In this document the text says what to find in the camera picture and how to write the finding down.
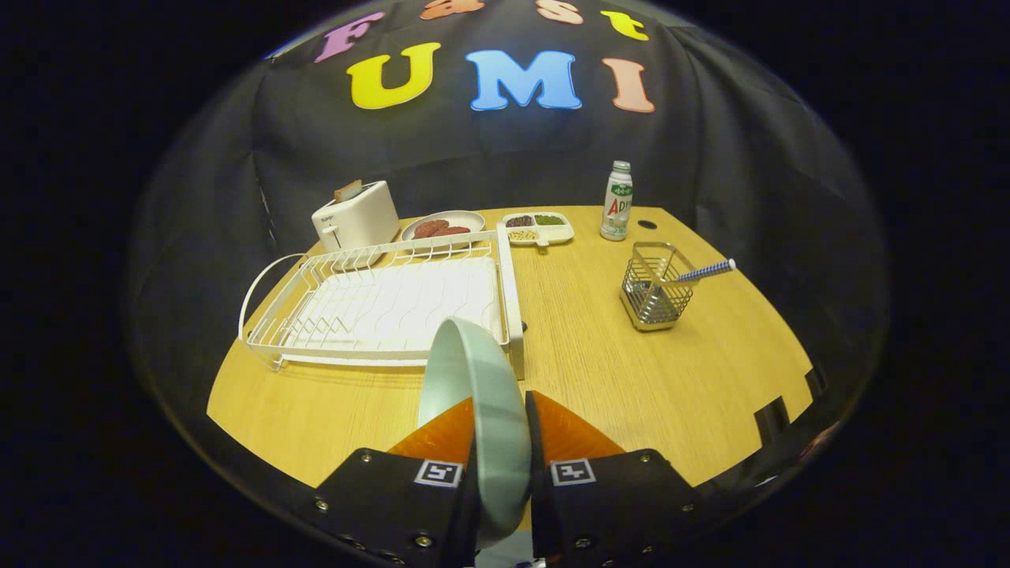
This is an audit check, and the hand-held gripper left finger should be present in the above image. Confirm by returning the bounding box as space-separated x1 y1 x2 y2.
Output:
316 397 481 568

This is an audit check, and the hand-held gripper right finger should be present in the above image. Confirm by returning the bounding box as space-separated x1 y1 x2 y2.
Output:
526 390 711 568

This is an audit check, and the pale green plate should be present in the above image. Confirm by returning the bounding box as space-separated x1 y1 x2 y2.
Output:
417 317 532 549

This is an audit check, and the metal wire basket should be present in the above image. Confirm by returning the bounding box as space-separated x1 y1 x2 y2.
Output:
620 241 699 332

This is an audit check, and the white wire dish rack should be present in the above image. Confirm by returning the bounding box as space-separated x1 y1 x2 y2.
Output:
238 229 527 381

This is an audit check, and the blue striped handle spoon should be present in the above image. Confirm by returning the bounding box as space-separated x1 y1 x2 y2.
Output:
667 259 737 285

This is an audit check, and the beige plate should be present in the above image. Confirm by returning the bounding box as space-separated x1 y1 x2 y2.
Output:
400 210 487 245

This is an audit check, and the white divided bean tray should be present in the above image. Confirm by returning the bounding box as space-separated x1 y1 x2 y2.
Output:
502 211 574 249

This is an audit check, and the white toaster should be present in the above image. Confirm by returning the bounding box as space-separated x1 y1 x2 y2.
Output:
311 181 401 253

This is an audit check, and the white green drink bottle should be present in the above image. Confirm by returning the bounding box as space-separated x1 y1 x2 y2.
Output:
600 161 634 241

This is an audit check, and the black backdrop cloth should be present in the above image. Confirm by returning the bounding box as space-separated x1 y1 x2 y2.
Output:
130 0 888 506

